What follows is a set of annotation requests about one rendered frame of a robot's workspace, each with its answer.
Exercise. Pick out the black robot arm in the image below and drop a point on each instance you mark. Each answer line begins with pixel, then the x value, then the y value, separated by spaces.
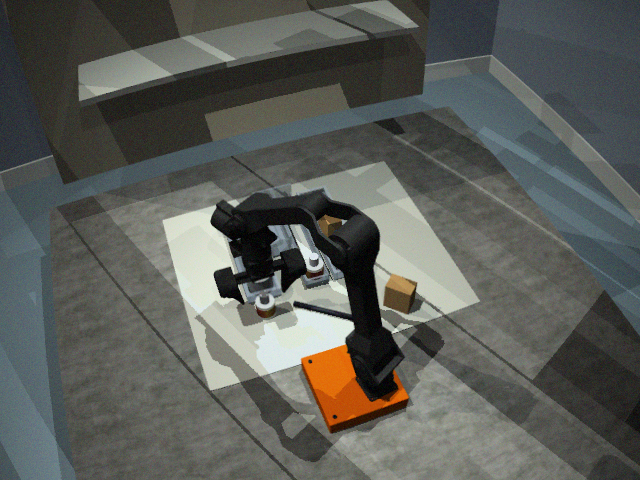
pixel 353 248

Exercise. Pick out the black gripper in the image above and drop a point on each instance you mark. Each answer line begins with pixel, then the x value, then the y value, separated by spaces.
pixel 291 264

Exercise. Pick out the black rod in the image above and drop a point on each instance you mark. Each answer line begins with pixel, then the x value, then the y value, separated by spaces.
pixel 323 310

